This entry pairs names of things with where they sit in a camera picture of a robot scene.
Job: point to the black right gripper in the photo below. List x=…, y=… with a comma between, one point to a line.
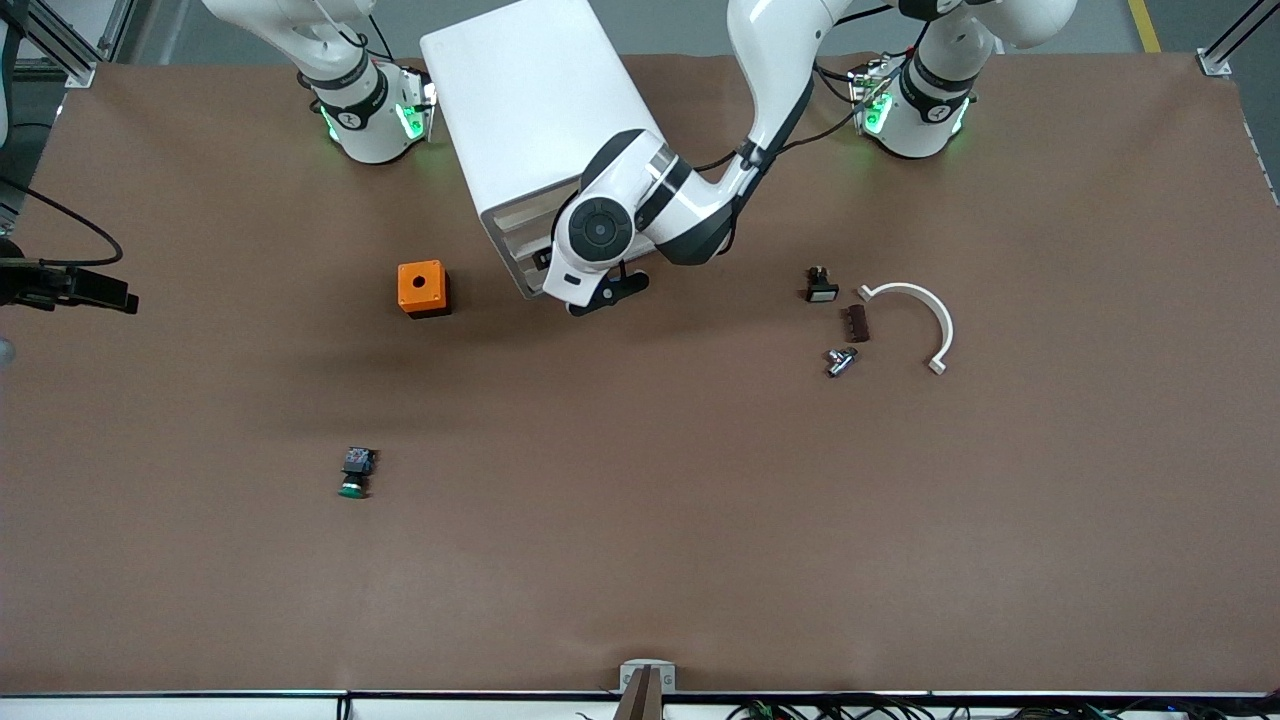
x=30, y=285

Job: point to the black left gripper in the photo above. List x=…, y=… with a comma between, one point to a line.
x=538, y=262

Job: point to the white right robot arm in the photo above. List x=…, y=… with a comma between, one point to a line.
x=365, y=115

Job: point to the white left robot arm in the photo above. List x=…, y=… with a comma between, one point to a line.
x=770, y=60

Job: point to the green mushroom push button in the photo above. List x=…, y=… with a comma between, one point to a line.
x=356, y=465

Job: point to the brown table cover mat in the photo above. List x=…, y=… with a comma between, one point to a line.
x=640, y=500

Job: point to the small metal connector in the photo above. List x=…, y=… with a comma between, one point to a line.
x=842, y=362

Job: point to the brown terminal block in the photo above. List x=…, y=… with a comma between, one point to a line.
x=856, y=324

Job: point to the white curved plastic arc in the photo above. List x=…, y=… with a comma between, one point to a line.
x=935, y=305

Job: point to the orange button enclosure box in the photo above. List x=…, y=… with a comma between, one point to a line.
x=420, y=282

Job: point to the aluminium frame profile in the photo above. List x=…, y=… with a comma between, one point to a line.
x=1215, y=62
x=80, y=72

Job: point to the black switch with white face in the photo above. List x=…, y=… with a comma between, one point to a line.
x=822, y=290

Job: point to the grey metal mounting bracket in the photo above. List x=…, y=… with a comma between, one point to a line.
x=632, y=668

